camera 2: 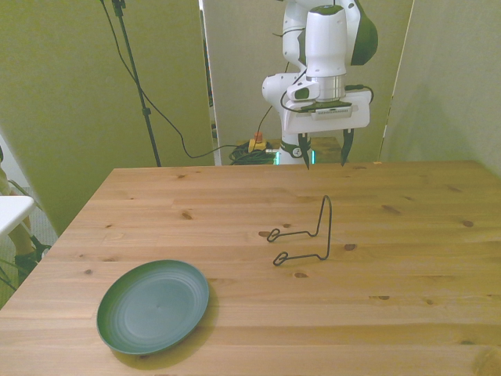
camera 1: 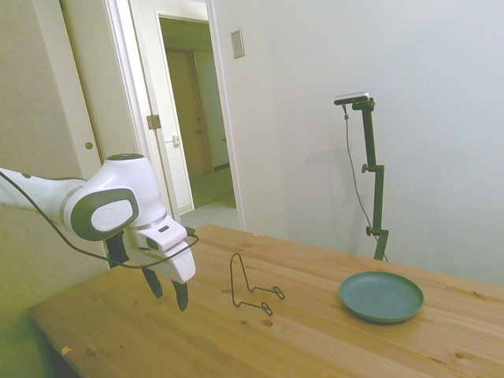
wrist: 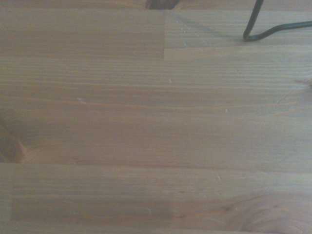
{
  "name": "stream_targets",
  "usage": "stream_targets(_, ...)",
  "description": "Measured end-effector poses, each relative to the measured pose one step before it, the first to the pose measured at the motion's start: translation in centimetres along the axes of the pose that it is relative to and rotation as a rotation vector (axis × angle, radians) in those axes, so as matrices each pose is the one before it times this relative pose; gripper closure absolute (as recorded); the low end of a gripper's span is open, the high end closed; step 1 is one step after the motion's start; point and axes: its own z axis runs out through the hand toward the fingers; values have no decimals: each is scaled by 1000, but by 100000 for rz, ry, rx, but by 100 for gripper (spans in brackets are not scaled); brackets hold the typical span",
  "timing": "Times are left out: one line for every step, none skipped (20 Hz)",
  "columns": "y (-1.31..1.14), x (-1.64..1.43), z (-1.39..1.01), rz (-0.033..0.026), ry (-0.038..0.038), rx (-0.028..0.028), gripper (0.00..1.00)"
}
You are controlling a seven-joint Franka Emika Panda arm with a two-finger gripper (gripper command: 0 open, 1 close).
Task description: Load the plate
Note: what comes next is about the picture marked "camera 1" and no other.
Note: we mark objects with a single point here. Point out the white open room door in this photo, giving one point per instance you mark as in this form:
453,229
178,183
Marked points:
114,78

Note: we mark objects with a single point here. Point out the brown wooden hallway door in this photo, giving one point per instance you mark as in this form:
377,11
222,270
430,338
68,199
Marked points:
185,118

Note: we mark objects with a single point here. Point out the brass door strike plate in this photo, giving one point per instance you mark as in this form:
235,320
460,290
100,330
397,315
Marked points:
176,139

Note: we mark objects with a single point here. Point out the black articulated camera stand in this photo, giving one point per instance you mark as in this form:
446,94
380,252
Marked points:
378,189

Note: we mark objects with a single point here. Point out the white closet door panel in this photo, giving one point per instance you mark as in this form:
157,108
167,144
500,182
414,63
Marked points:
39,98

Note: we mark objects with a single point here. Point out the silver stereo camera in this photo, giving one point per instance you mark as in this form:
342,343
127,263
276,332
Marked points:
352,98

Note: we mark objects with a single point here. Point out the white door frame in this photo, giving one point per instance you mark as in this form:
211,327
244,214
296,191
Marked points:
230,138

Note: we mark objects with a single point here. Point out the beige wall switch plate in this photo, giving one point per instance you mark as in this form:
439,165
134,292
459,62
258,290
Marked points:
237,44

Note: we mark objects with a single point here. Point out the brass door hinge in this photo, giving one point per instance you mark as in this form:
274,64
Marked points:
153,122

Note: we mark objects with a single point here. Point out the teal round plate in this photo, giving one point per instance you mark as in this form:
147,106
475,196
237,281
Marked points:
380,297

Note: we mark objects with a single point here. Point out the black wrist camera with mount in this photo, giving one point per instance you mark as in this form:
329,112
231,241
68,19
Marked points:
117,246

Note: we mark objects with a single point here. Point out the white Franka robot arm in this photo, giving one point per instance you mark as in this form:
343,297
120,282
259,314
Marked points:
118,185

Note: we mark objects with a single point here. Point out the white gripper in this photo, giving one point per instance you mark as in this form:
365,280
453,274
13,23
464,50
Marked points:
179,264

